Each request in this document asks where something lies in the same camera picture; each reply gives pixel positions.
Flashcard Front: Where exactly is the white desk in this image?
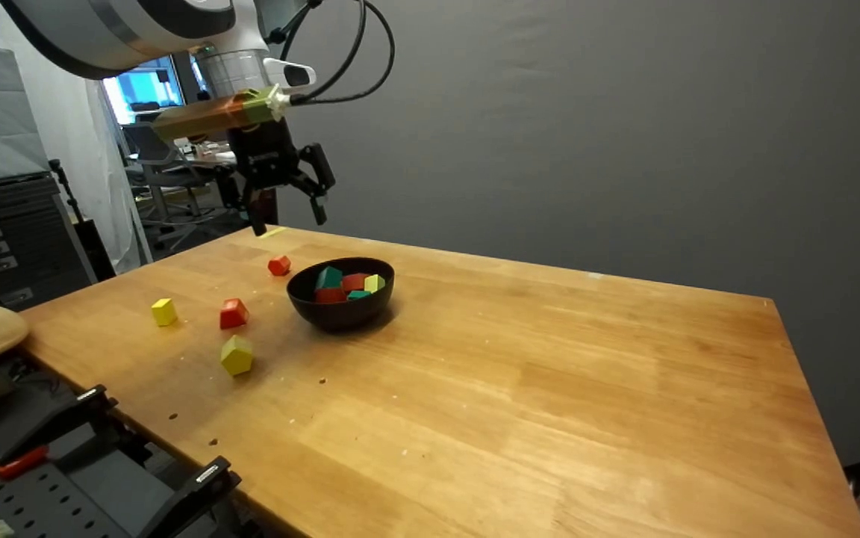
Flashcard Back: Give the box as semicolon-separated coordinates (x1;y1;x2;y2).
175;139;244;173

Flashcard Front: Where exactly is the white fabric curtain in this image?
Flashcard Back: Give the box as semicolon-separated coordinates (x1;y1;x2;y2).
0;0;156;278

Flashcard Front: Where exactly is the black camera cable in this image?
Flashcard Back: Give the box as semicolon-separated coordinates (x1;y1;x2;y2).
268;0;397;106

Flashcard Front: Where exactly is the yellow-green pentagonal wooden block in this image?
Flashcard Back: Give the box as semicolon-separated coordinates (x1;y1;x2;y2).
217;333;257;380

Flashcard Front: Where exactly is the black office chair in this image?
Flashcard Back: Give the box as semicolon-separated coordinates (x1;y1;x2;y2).
117;117;244;256

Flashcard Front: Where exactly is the yellow wooden cube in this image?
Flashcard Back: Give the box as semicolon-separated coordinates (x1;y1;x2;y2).
148;296;182;330

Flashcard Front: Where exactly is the black bowl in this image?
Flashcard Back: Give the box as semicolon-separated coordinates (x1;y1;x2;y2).
284;254;397;333

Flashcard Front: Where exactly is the wrist mounted stereo camera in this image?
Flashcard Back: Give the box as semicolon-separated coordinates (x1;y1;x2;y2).
153;87;296;142

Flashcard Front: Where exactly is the grey collapsible backdrop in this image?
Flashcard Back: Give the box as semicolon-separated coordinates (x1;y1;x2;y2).
275;0;860;471

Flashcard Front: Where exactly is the black equipment case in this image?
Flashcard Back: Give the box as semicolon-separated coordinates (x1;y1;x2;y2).
0;170;96;312

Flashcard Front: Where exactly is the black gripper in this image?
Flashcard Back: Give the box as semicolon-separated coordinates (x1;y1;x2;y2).
230;124;341;238

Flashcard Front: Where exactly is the computer monitor blue screen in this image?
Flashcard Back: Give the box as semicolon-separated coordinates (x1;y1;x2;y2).
99;61;191;130

